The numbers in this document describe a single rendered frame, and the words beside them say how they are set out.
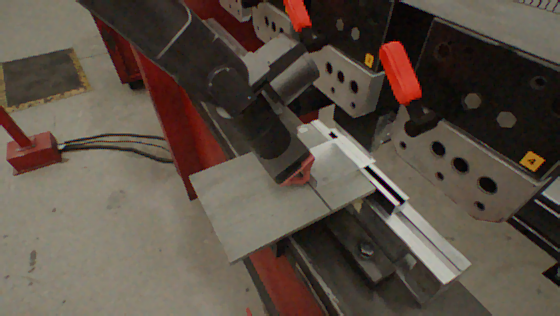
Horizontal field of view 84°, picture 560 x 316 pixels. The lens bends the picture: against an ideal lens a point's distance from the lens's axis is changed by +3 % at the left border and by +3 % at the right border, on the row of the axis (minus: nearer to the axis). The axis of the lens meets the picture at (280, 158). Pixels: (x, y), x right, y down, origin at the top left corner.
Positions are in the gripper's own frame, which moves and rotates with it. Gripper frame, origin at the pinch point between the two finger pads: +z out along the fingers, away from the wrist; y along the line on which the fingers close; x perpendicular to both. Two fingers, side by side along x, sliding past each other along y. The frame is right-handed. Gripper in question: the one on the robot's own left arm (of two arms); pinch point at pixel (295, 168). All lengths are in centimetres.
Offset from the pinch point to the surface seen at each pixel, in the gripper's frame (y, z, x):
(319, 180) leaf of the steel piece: -3.5, 2.1, -1.9
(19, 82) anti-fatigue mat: 269, 43, 131
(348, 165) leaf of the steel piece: -3.1, 5.1, -7.7
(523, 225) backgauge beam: -24.2, 25.1, -25.5
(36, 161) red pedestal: 156, 46, 119
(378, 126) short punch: -5.4, -2.5, -13.9
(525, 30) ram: -18.1, -21.5, -20.0
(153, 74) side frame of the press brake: 85, 15, 19
